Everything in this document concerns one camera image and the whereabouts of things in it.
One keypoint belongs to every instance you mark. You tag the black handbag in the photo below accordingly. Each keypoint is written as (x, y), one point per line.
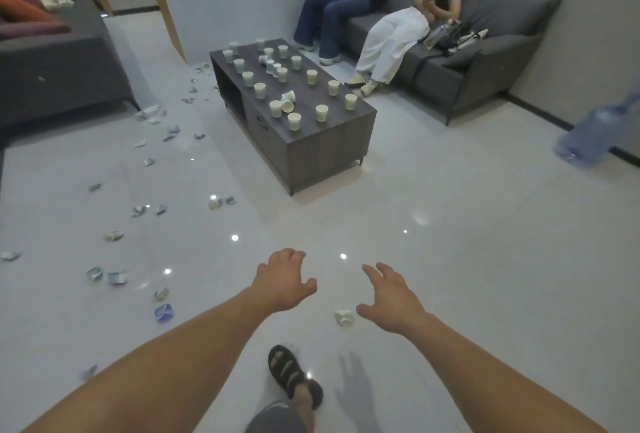
(457, 38)

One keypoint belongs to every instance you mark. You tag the grey fabric sofa with armrests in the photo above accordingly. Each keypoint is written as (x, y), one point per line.
(500, 13)

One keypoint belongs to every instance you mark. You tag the person's left hand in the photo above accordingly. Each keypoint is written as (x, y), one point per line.
(280, 283)

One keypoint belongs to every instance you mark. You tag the grey armless sofa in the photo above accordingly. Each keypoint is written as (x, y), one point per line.
(55, 73)

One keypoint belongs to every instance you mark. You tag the clear plastic bag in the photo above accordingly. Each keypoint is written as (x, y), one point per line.
(437, 37)

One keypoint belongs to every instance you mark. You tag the person's right thumb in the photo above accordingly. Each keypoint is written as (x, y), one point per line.
(367, 311)

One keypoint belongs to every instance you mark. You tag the maroon cushion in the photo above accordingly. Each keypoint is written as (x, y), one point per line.
(35, 30)

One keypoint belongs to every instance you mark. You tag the orange cushion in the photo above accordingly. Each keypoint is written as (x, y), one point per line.
(27, 10)

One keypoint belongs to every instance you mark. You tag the person's left thumb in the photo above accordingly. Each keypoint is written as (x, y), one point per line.
(307, 285)

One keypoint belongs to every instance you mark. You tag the dark wood coffee table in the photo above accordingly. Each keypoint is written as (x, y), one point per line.
(320, 148)

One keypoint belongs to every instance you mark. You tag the person's right hand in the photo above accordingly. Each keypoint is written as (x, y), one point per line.
(397, 305)

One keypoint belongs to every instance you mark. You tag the crushed white cup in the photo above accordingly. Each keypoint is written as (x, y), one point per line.
(344, 317)

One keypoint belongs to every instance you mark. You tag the person's right forearm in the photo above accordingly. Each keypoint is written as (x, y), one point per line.
(490, 377)

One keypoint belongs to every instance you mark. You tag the person's grey shorts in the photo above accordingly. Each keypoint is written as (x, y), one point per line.
(272, 420)

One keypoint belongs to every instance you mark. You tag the person's left forearm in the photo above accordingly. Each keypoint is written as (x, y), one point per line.
(165, 362)

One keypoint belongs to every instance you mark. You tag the group of upright paper cups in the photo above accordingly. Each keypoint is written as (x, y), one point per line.
(294, 120)

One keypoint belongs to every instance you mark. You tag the person's black sandal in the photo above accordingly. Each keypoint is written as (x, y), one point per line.
(287, 372)

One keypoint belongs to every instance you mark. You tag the person's leg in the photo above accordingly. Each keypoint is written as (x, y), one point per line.
(302, 407)

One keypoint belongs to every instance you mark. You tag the blue water jug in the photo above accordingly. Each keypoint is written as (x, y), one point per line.
(592, 133)

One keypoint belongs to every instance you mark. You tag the scatter of crumpled paper cups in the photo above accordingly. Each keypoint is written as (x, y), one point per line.
(116, 278)

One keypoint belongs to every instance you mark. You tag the dark grey cushion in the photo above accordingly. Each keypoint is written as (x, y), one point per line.
(462, 59)

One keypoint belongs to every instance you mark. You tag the white cloth bag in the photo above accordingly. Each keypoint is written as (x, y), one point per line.
(474, 36)

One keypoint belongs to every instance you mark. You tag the wooden partition counter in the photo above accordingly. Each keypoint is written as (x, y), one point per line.
(190, 8)

